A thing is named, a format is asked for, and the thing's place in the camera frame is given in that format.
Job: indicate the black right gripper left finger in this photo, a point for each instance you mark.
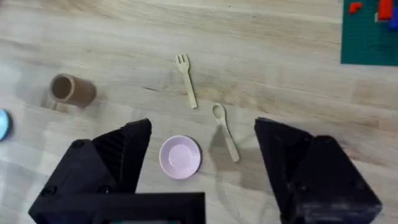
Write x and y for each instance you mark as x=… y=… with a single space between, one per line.
x=102 y=168

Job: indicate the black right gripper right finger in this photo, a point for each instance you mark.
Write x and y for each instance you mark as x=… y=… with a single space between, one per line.
x=314 y=174

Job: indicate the pink plate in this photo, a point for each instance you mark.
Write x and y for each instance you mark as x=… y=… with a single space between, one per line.
x=180 y=157

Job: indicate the light blue plate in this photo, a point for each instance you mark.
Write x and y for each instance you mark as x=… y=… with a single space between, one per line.
x=3 y=124

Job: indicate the brown cylindrical cup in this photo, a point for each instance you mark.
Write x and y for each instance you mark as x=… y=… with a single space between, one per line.
x=73 y=91

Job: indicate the wooden spoon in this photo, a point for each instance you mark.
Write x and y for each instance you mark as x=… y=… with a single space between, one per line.
x=226 y=132

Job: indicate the wooden fork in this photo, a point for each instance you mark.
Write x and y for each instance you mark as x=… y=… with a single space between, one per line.
x=187 y=80

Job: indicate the green board with toy blocks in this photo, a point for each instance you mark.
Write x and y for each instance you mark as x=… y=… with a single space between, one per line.
x=367 y=37

